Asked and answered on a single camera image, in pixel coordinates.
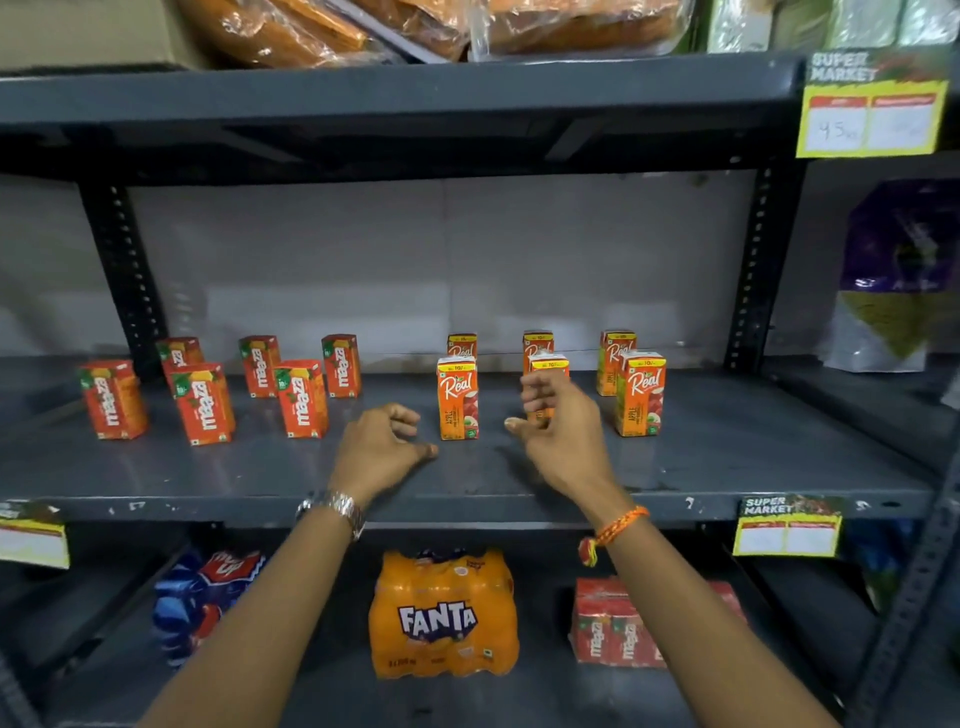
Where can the brown cardboard box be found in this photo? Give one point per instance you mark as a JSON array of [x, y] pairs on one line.
[[90, 30]]

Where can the group of orange juice cartons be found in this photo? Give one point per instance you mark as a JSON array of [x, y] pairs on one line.
[[639, 394]]

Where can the group of red juice cartons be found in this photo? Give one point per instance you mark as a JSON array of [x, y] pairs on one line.
[[202, 405]]

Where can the person's right forearm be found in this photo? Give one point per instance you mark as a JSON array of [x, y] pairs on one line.
[[697, 637]]

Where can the person's left thumb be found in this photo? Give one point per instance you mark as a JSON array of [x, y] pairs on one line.
[[420, 451]]

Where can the person's left hand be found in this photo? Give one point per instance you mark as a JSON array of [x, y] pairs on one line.
[[371, 454]]

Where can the grey metal shelf rack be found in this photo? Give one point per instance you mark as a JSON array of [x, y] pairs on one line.
[[862, 405], [420, 94]]

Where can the orange soda bottle pack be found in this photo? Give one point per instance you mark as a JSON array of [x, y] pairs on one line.
[[442, 615]]

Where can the small yellow price label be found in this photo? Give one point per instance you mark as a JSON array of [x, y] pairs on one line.
[[30, 536], [787, 529]]

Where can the blue soda bottle pack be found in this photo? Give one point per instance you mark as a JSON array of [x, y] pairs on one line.
[[199, 600]]

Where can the pale green packets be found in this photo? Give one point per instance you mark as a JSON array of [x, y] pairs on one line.
[[832, 22]]

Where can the person's right thumb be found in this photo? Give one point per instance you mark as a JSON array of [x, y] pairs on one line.
[[521, 430]]

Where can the purple snack bag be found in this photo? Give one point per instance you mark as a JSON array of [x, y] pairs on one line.
[[896, 277]]

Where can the person's left forearm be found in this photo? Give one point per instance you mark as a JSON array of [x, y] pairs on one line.
[[262, 630]]

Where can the large yellow price label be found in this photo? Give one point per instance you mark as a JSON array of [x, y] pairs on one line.
[[870, 112]]

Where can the orange snack in clear bag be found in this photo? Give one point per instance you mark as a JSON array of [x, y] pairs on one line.
[[270, 30], [555, 22]]

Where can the silver wristwatch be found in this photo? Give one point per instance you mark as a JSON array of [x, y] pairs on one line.
[[336, 506]]

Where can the wrapped red carton pack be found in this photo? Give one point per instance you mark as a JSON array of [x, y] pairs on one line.
[[611, 630]]

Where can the blue green packet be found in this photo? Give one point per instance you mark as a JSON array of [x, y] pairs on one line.
[[881, 562]]

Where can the person's right hand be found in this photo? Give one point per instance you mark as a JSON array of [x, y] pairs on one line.
[[570, 446]]

